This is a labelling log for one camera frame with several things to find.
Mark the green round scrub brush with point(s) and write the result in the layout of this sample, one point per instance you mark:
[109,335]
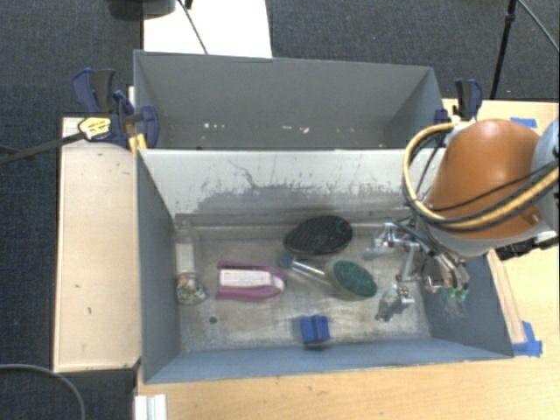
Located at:
[352,280]

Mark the clear glass bottle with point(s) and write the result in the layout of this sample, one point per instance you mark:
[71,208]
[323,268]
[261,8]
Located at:
[186,256]

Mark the grey metal bin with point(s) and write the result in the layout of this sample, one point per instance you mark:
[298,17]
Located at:
[271,322]

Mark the black cylinder on white bracket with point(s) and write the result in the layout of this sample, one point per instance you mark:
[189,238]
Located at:
[516,250]

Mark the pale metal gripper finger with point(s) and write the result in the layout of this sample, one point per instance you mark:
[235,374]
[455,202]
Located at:
[380,244]
[396,301]

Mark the blue ribbed block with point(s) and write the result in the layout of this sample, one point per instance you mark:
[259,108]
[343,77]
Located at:
[315,329]

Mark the pale wood board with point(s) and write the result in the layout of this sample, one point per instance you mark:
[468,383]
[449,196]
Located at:
[96,256]

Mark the black oval mesh brush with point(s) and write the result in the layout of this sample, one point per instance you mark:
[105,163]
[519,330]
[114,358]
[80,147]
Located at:
[319,235]

